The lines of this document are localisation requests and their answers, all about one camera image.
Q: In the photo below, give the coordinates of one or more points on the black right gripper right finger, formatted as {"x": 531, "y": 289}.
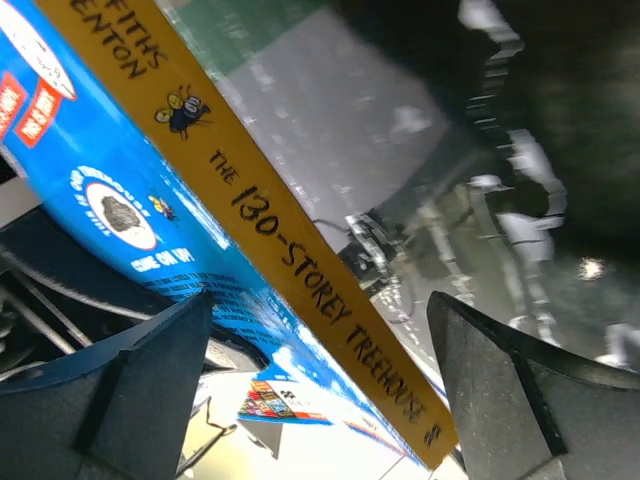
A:
{"x": 525, "y": 409}

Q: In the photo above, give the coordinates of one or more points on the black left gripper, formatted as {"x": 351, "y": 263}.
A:
{"x": 57, "y": 298}

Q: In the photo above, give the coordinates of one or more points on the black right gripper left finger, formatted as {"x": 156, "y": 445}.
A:
{"x": 116, "y": 410}

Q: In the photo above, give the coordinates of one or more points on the blue cartoon cover book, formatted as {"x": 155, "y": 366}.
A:
{"x": 132, "y": 150}

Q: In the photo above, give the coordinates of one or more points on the black marbled table mat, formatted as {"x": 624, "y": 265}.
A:
{"x": 532, "y": 199}

